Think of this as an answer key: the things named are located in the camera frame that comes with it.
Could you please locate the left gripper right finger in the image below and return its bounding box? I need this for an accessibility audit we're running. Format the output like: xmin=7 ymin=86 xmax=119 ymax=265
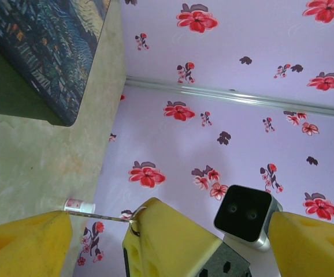
xmin=268 ymin=211 xmax=334 ymax=277

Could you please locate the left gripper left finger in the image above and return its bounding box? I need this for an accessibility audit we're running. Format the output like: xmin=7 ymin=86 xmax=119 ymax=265
xmin=0 ymin=209 xmax=73 ymax=277

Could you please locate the starry night painted box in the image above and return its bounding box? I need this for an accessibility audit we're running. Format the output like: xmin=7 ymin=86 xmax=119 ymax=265
xmin=0 ymin=0 xmax=110 ymax=127

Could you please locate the small white bottle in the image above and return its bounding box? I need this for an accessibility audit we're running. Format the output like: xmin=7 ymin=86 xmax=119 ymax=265
xmin=63 ymin=198 xmax=96 ymax=215

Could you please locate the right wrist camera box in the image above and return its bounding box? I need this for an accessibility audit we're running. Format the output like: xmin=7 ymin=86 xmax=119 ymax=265
xmin=213 ymin=184 xmax=284 ymax=253

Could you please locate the aluminium frame post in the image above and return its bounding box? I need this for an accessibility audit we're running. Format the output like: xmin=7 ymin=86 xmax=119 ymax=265
xmin=125 ymin=74 xmax=334 ymax=119

